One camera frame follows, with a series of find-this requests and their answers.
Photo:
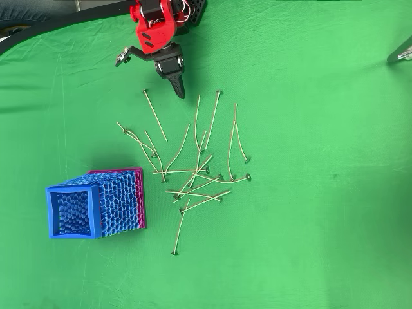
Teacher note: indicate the cream candle wick metal tab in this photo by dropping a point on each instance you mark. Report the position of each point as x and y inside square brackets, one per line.
[220, 176]
[200, 150]
[181, 211]
[145, 91]
[154, 157]
[164, 180]
[219, 93]
[190, 185]
[166, 174]
[175, 195]
[219, 200]
[248, 176]
[174, 253]
[247, 160]
[125, 130]
[232, 178]
[207, 169]

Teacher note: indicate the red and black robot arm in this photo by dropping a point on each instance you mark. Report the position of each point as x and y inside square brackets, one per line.
[157, 32]

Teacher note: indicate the blue and magenta lattice basket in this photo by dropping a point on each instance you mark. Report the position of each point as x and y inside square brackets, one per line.
[122, 199]

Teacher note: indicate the blue denim trouser leg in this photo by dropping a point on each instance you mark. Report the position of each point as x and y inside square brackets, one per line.
[25, 11]

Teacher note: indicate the green cloth with black edge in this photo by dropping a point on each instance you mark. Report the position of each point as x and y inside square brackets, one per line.
[289, 193]

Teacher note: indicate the chrome stand pole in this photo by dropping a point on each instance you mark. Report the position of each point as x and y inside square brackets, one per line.
[400, 51]

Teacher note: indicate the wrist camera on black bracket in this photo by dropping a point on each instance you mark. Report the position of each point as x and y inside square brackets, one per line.
[124, 58]

